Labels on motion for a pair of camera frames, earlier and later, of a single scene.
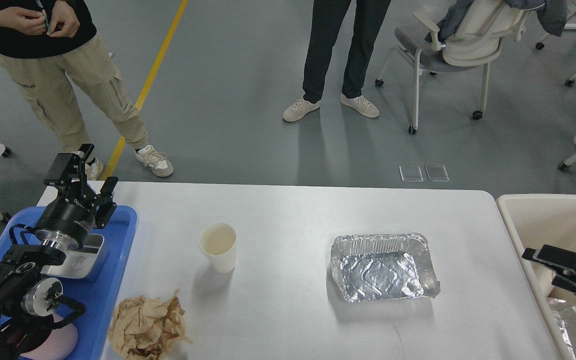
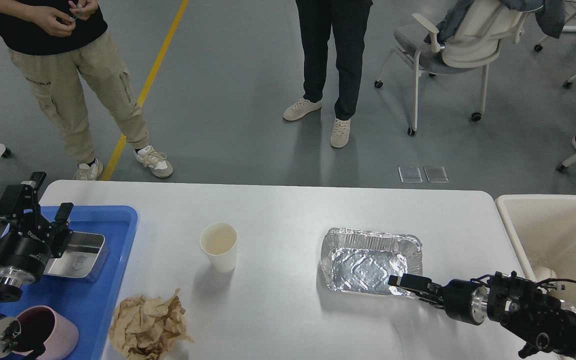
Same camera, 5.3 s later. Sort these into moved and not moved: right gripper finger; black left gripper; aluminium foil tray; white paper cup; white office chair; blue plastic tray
Moved: black left gripper; right gripper finger; aluminium foil tray
Not moved: white office chair; white paper cup; blue plastic tray
